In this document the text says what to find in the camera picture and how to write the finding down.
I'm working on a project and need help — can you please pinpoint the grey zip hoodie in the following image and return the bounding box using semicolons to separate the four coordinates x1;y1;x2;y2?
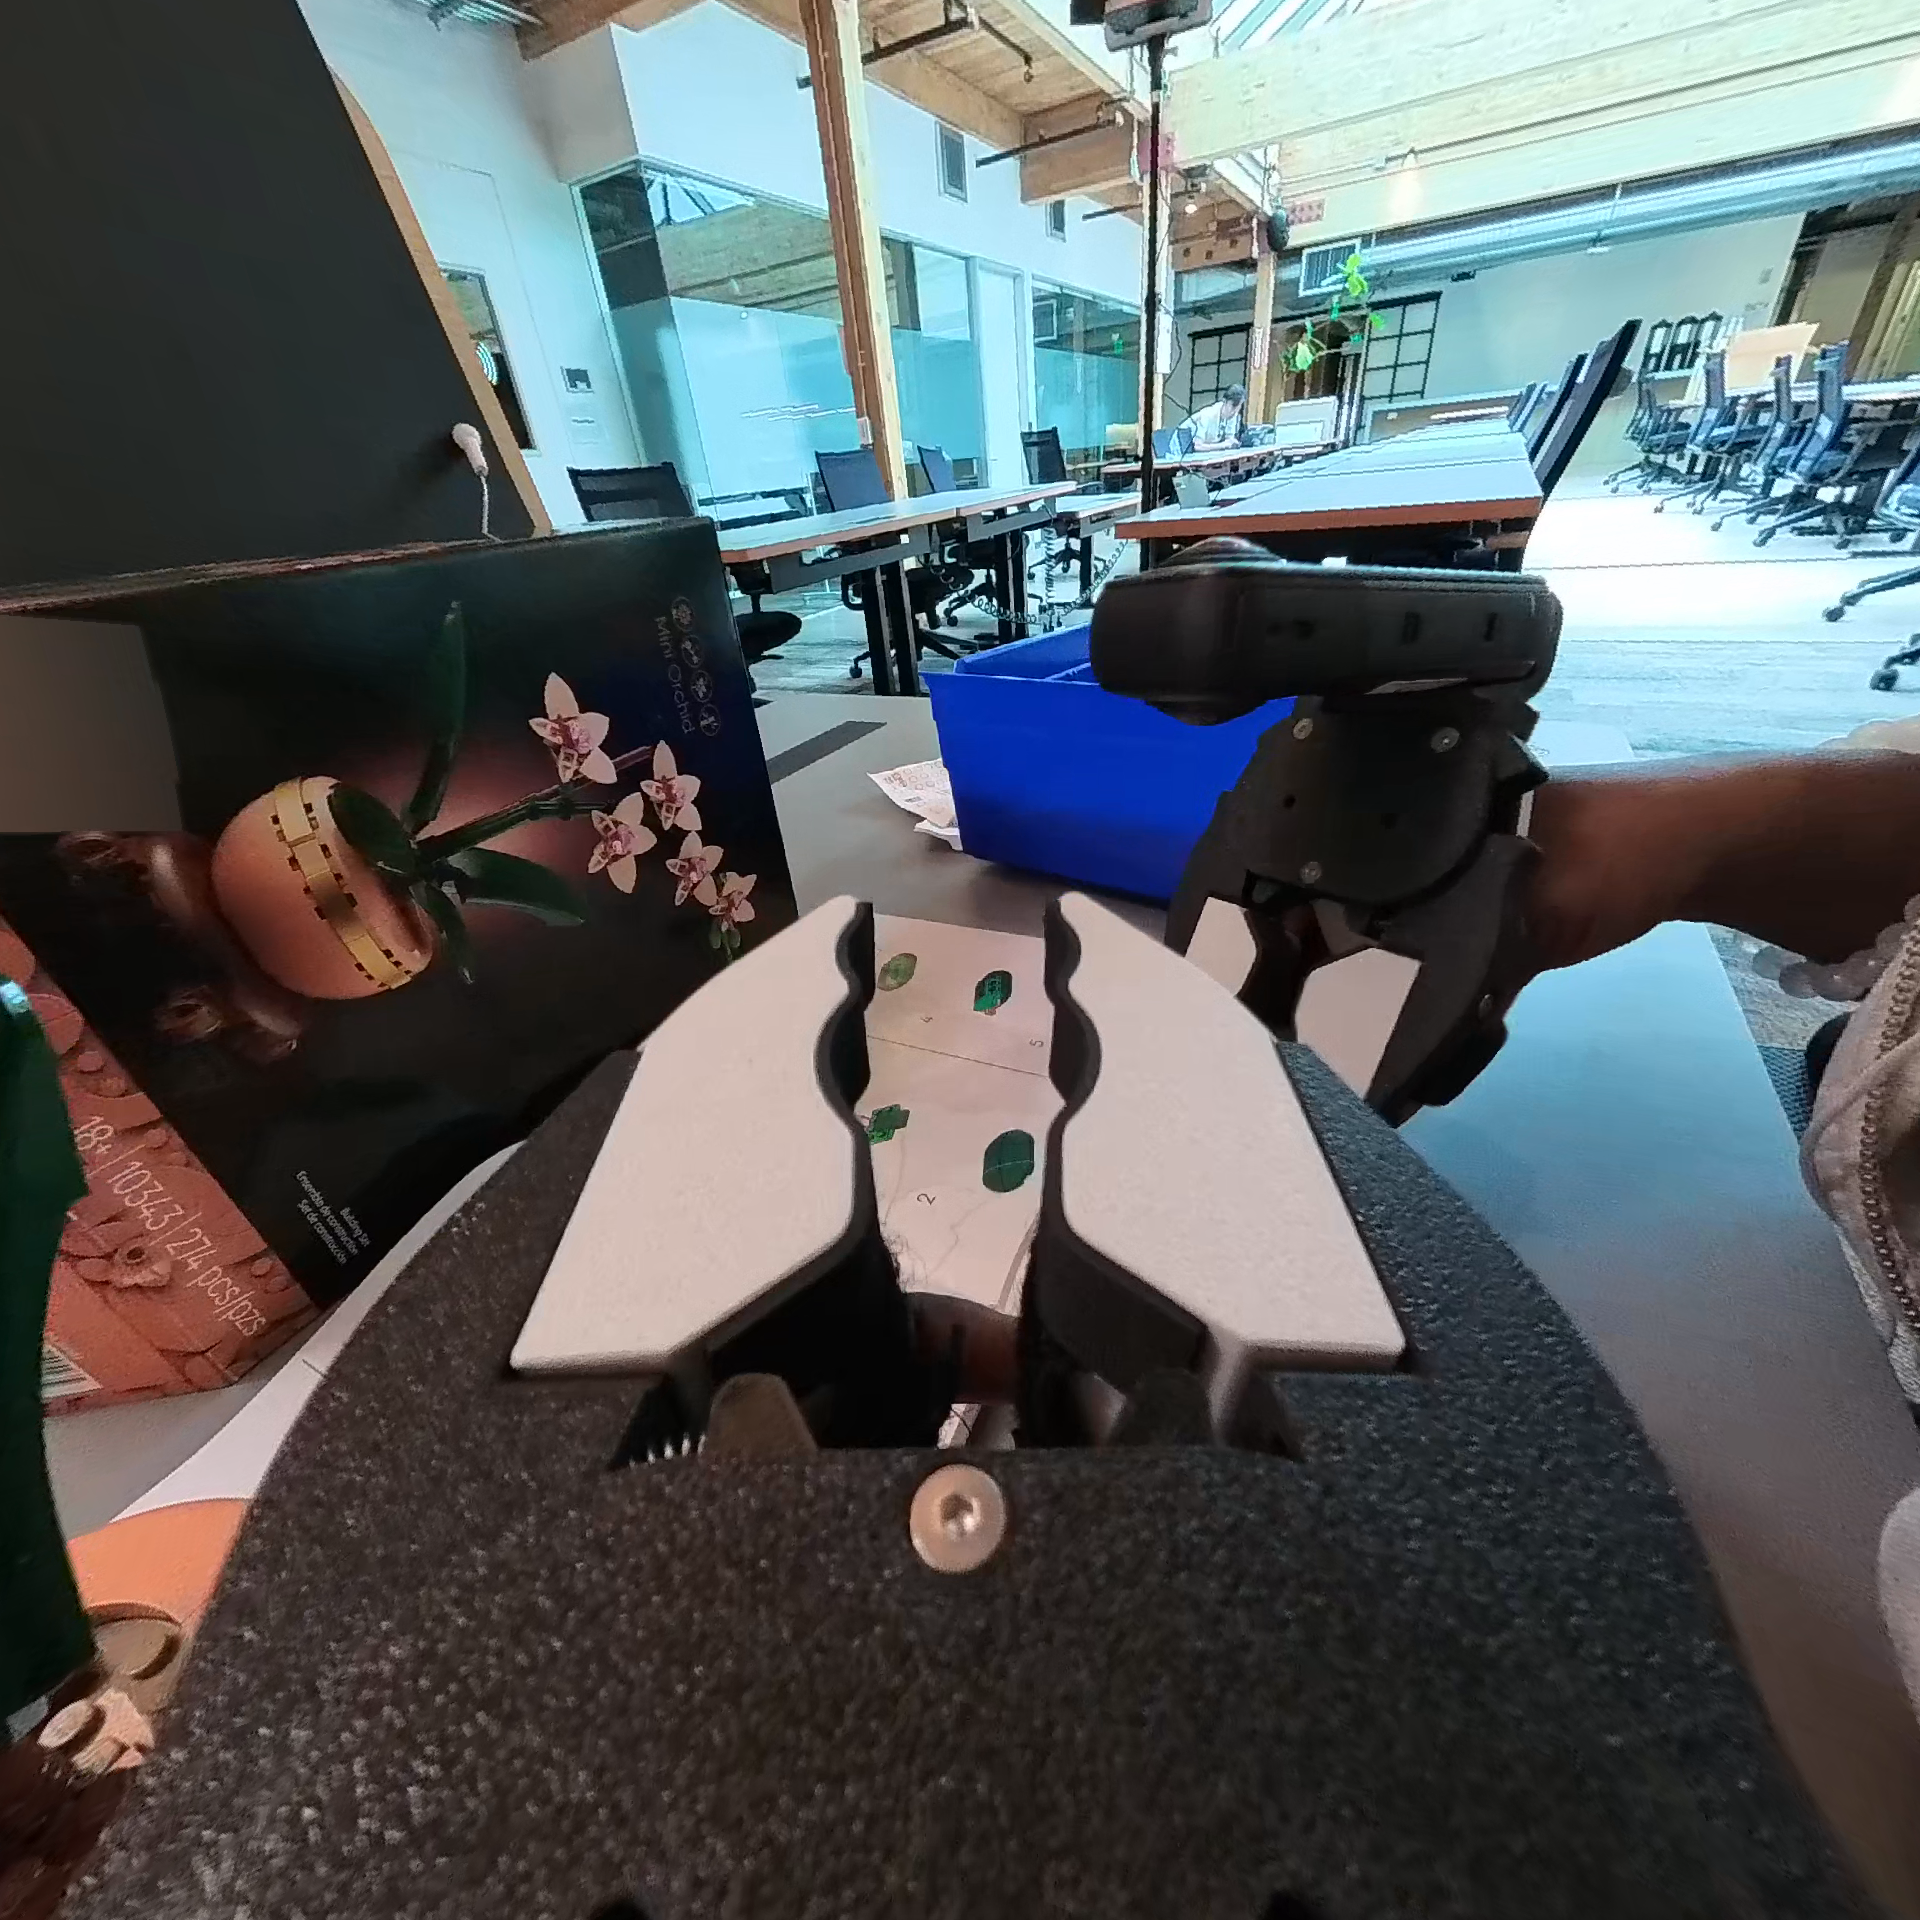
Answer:
1800;900;1920;1403

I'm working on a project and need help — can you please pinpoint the white office table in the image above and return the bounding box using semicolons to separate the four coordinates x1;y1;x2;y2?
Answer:
716;480;1145;702
1116;425;1547;580

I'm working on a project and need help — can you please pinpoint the white instruction booklet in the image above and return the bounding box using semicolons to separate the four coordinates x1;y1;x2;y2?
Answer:
43;911;1055;1720

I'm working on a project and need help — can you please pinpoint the grey desk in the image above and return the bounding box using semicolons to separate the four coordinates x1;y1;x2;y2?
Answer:
756;692;1904;1920

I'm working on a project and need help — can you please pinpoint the wooden pillar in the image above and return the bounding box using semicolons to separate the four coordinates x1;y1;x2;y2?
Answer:
797;0;912;498

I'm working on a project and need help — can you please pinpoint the pale bead bracelet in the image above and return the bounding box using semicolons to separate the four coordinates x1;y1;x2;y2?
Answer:
1751;895;1920;1003

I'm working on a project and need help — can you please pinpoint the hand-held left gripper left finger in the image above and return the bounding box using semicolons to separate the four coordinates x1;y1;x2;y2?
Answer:
510;895;876;1380

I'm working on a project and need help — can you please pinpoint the dark green flat object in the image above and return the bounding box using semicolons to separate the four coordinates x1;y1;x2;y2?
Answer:
0;973;96;1742

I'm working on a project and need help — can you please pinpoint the person's right forearm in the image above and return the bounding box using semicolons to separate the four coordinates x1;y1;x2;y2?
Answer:
1800;742;1920;939

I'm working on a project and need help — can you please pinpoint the black camera stand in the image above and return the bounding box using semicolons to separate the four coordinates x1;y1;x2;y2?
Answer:
1070;0;1218;515

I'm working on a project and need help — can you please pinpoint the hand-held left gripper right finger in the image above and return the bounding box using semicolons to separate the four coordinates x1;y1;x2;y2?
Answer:
1034;891;1409;1373

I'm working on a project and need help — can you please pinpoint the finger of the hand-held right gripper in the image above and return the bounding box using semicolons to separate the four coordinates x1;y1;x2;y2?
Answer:
1192;895;1280;1000
1292;931;1430;1110

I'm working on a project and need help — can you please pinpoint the black partition panel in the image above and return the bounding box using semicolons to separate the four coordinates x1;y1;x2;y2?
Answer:
0;0;553;606

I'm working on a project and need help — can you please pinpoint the crumpled white paper slip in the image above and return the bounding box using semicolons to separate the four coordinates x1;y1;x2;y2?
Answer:
866;753;965;851

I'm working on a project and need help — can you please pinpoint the row of black office chairs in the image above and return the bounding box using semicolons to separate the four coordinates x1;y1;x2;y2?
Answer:
1602;305;1920;695

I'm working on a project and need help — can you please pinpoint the person's right hand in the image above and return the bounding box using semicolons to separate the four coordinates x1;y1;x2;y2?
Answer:
1517;746;1809;984

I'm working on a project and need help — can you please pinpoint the hanging green plant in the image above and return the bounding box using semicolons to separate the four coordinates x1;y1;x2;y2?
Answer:
1280;249;1391;379

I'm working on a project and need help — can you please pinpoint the black office chair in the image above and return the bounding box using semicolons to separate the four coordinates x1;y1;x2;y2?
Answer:
1517;318;1644;504
566;460;805;665
814;443;980;679

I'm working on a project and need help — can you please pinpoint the blue plastic bin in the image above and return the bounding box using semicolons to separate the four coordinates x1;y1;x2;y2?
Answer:
922;621;1302;905

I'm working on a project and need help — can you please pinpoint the black orchid print box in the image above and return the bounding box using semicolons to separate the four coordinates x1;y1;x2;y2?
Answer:
0;515;800;1415

